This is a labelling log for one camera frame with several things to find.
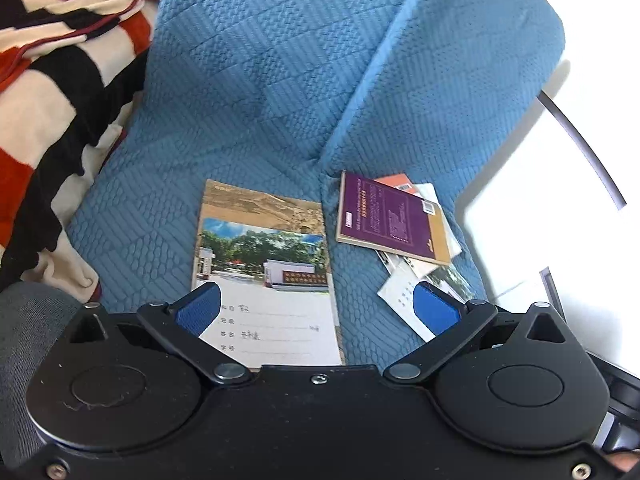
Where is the tan painting cover book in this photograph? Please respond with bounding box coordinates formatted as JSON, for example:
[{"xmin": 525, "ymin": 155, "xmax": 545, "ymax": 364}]
[{"xmin": 201, "ymin": 178, "xmax": 325, "ymax": 241}]

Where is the silver metal rail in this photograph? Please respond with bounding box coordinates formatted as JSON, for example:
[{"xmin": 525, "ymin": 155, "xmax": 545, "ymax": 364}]
[{"xmin": 539, "ymin": 89, "xmax": 629, "ymax": 209}]

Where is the orange and white book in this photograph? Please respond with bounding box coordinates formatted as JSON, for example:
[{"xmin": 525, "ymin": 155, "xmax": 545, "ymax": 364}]
[{"xmin": 374, "ymin": 173, "xmax": 463, "ymax": 263}]

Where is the person's grey trouser leg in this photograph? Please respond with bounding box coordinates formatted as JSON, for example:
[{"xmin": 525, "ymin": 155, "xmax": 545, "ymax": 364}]
[{"xmin": 0, "ymin": 281, "xmax": 88, "ymax": 467}]

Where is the white cabinet door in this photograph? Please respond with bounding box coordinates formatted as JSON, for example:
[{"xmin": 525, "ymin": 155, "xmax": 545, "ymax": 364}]
[{"xmin": 539, "ymin": 200, "xmax": 617, "ymax": 361}]

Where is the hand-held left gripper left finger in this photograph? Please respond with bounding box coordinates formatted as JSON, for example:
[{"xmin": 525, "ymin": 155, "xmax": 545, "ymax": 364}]
[{"xmin": 67, "ymin": 281, "xmax": 250, "ymax": 386}]

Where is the blue quilted sofa cushion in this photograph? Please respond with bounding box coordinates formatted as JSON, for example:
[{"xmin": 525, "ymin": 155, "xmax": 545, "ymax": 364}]
[
  {"xmin": 67, "ymin": 0, "xmax": 431, "ymax": 367},
  {"xmin": 320, "ymin": 0, "xmax": 569, "ymax": 367}
]

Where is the white cover notebook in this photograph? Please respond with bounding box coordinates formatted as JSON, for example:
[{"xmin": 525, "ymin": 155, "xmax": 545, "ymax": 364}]
[{"xmin": 414, "ymin": 182, "xmax": 443, "ymax": 211}]

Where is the purple cover book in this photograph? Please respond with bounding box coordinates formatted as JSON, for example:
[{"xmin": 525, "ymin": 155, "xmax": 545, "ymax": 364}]
[{"xmin": 335, "ymin": 170, "xmax": 454, "ymax": 265}]

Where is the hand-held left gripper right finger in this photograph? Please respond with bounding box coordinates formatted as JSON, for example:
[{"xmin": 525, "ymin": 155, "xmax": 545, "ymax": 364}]
[{"xmin": 383, "ymin": 281, "xmax": 569, "ymax": 385}]

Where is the red black white striped blanket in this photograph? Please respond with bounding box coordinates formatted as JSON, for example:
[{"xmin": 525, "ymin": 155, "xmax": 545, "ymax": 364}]
[{"xmin": 0, "ymin": 0, "xmax": 172, "ymax": 302}]

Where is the dark red cable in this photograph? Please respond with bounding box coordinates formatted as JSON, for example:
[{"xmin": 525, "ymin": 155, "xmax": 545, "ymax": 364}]
[{"xmin": 0, "ymin": 0, "xmax": 164, "ymax": 85}]

